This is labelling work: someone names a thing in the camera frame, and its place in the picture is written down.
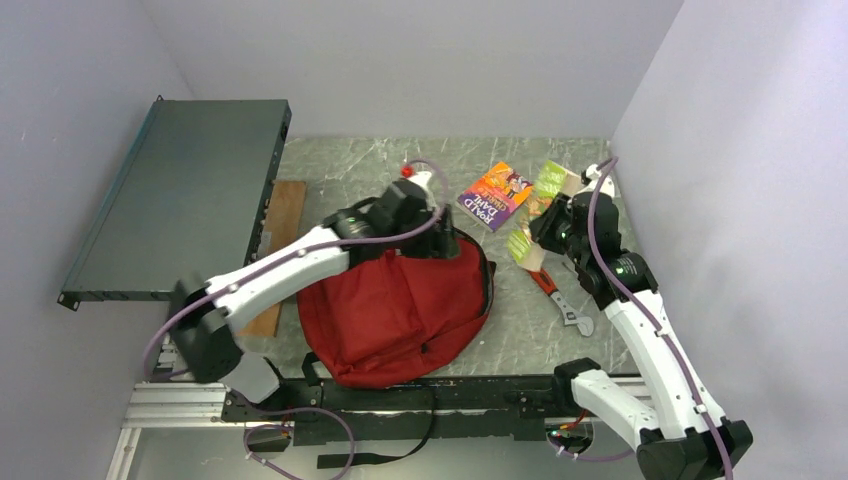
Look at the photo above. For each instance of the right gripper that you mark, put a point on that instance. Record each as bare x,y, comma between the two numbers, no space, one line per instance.
544,226

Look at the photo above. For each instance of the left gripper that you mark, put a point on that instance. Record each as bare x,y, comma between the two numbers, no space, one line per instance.
440,244

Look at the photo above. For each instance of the green Treehouse book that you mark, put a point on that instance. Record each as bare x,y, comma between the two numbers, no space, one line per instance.
551,180

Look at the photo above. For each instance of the purple Roald Dahl book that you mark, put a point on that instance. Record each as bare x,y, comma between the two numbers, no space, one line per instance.
495,196

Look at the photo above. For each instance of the red backpack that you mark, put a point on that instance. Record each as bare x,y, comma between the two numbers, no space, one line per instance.
395,319

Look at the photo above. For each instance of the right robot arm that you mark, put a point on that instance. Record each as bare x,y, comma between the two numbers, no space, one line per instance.
684,433

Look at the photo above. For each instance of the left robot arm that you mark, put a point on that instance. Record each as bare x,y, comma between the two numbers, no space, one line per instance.
208,312

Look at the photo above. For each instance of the wooden board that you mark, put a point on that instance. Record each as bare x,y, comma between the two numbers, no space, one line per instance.
279,229

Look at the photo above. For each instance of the dark grey rack server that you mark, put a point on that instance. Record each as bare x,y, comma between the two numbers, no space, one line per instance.
189,197

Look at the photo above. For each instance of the orange handled adjustable wrench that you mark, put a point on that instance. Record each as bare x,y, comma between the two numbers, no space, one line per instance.
570,315

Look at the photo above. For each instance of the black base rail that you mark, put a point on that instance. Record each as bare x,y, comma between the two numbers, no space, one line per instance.
520,407

